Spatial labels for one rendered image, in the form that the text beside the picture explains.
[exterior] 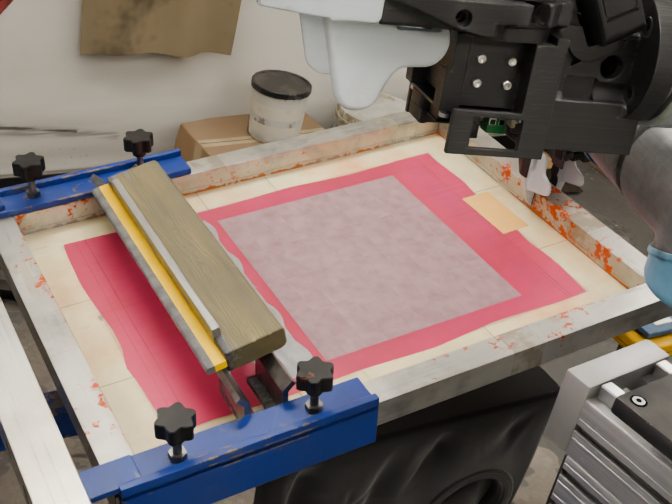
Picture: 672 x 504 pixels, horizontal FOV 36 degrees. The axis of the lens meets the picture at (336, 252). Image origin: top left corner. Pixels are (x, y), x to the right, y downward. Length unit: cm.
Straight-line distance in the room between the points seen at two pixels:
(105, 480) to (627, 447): 52
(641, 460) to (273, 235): 66
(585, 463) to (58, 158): 268
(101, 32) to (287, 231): 192
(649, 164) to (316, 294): 77
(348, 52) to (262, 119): 298
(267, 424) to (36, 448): 24
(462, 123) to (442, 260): 96
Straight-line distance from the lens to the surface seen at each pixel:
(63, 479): 105
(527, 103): 52
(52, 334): 129
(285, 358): 128
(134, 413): 123
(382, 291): 139
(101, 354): 131
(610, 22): 53
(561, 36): 52
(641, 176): 68
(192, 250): 129
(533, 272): 147
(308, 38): 55
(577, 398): 110
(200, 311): 118
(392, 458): 140
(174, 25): 340
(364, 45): 48
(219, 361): 116
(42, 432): 110
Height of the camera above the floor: 182
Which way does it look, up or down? 31 degrees down
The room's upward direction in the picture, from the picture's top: 12 degrees clockwise
